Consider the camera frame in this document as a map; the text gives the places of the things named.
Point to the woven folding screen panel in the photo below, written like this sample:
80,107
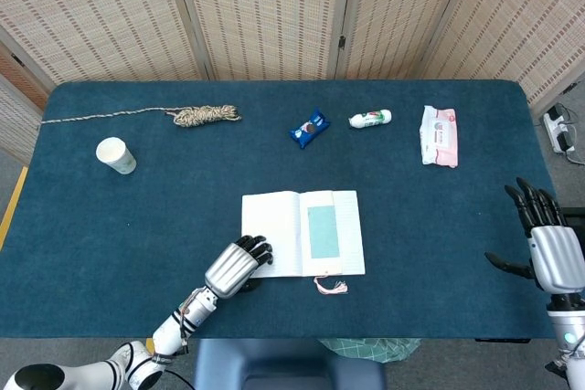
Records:
525,20
13,120
402,11
260,11
91,11

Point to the white notebook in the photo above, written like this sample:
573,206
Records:
269,221

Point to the white power strip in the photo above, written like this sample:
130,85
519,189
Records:
552,127

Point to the teal bookmark with pink tassel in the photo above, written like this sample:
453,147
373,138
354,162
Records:
322,232

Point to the small white plastic bottle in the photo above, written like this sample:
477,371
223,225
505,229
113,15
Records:
371,118

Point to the white paper cup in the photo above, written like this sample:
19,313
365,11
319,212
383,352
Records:
114,154

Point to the black box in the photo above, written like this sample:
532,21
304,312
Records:
578,216

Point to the blue chair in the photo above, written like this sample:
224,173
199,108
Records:
288,362

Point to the dark blue table cloth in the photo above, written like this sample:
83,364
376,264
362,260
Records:
183,225

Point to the blue cookie packet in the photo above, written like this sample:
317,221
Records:
310,129

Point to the black screen hinge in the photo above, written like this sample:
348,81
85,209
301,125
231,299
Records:
341,42

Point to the green checked cloth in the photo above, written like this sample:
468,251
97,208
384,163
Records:
370,349

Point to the black power plug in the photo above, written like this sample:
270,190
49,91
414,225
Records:
565,140

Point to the pink white wet wipes pack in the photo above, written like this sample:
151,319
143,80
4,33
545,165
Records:
439,136

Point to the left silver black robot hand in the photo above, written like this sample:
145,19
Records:
228,269

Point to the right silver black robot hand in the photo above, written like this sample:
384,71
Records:
560,257

